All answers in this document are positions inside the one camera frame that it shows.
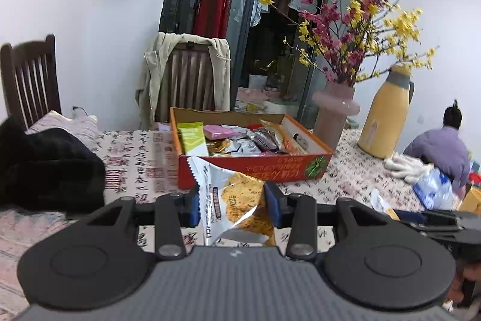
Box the silver grey snack packet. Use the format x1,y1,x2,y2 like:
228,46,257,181
370,188,400,221

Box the silver oat crisp packet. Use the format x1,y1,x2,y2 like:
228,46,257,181
188,156,276,246

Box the silver red foil snack bag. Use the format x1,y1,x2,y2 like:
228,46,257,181
247,130,279,152

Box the green snack bar packet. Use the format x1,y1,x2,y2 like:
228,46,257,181
177,122,209,156

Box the pink snack packet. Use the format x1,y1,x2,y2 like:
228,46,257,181
203,125,248,141

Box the orange gold snack packet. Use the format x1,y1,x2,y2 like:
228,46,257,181
261,120,307,156

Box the operator hand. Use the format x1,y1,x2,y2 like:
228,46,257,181
448,261,481,307

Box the blue white plastic bag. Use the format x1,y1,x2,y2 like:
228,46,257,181
412,167,455,210

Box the white work gloves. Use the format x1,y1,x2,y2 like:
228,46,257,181
383,152,434,186

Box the calligraphy tablecloth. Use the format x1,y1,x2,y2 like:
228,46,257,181
0,128,467,321

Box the red cardboard snack box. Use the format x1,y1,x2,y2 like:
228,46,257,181
170,106,334,191

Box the person in purple jacket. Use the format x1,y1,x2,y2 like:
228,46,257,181
403,99,470,199

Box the yellow thermos jug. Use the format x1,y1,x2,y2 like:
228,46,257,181
358,66,414,159

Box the beige jacket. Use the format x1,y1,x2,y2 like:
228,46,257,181
134,32,231,130

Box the wooden chair with jacket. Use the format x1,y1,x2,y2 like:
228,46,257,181
154,42,215,123

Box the black cloth bundle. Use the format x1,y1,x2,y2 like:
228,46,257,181
1,116,106,215

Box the folded patterned blanket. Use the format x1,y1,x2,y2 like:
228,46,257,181
1,112,105,320

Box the yellow and red flower branches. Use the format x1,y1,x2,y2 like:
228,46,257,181
255,0,439,86

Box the dark wooden chair left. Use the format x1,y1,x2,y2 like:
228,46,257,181
1,34,61,130

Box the red traditional dress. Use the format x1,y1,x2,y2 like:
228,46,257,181
192,0,232,38

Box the pink ring vase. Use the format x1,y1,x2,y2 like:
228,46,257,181
312,82,360,151

